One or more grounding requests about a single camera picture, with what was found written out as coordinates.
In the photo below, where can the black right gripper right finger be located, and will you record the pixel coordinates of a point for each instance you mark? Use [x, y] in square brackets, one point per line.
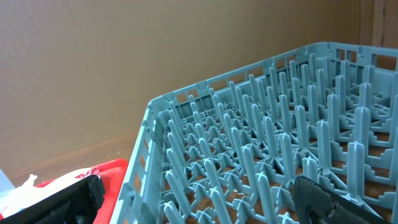
[316, 204]

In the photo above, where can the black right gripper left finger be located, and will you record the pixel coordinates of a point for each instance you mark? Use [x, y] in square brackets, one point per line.
[78, 203]

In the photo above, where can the white paper napkin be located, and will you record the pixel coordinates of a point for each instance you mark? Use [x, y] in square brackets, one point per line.
[27, 194]

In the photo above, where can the grey plastic dishwasher rack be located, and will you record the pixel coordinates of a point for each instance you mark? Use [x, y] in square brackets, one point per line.
[228, 149]

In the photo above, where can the light blue round plate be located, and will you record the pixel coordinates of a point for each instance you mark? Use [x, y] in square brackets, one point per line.
[5, 185]

